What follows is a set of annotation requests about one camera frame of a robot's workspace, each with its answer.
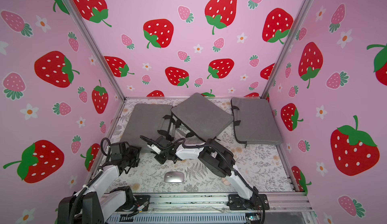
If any silver grey computer mouse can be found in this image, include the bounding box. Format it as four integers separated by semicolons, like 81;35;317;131
164;172;184;183

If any grey laptop bag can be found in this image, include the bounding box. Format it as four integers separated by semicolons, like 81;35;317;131
171;93;233;142
231;97;283;145
121;104;174;153

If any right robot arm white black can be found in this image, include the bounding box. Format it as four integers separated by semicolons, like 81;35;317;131
140;136;265;210

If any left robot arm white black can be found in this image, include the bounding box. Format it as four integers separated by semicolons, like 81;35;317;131
56;138;149;224

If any pink computer mouse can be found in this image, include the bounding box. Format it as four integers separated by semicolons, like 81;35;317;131
222;178;231;186

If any floral patterned table mat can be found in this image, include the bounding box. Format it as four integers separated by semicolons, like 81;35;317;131
108;125;294;193

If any white ribbed vent strip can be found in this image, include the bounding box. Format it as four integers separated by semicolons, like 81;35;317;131
105;213;247;224

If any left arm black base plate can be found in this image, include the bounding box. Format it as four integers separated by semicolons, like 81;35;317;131
119;195;151;212

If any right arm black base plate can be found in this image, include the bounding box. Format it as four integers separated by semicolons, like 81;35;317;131
226;194;270;210

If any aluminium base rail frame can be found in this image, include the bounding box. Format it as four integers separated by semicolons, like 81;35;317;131
147;192;313;215

